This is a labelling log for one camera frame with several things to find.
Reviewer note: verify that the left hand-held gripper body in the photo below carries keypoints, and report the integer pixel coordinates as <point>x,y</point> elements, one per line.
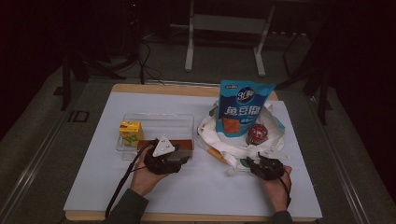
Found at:
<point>162,163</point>

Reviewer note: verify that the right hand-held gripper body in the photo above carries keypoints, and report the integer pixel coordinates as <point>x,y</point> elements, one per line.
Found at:
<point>269,169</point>

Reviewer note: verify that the long brown box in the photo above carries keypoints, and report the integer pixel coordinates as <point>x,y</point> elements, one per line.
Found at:
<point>183,144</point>

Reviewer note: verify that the red-lidded jar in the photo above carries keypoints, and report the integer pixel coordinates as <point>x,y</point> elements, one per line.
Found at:
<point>257,133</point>

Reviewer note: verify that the white printed tote bag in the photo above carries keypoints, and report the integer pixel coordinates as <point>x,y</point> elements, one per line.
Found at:
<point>227,146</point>

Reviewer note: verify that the clear plastic container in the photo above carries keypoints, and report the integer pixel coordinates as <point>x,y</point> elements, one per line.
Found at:
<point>165,124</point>

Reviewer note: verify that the yellow drink carton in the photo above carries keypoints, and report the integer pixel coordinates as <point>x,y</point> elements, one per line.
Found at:
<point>130,133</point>

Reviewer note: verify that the blue snack pouch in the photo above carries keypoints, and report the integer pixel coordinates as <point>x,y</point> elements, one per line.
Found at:
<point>239,109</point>

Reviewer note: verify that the person's right hand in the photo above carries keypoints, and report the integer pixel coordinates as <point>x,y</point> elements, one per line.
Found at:
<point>277,193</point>

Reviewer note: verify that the person's left hand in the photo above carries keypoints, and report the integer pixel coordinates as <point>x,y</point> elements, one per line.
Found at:
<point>144,182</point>

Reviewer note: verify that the white table mat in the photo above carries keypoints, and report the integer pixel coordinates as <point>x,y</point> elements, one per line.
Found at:
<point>202,193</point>

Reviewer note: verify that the black metal stand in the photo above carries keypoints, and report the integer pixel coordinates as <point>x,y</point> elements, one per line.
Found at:
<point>323,93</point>

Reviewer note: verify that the metal floor rail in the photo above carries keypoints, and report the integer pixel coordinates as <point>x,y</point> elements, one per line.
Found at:
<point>342,177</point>
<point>34,165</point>

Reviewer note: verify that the white metal stand frame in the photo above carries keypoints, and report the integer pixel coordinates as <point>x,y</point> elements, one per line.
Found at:
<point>229,23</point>

